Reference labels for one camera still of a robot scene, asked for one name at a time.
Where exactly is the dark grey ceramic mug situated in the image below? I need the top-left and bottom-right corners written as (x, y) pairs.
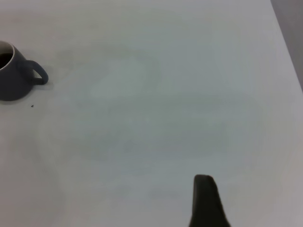
top-left (0, 41), bottom-right (49, 102)

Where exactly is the black coffee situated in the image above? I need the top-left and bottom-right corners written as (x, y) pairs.
top-left (0, 53), bottom-right (11, 70)

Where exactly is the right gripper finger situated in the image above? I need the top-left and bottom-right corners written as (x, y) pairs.
top-left (188, 174), bottom-right (232, 227)

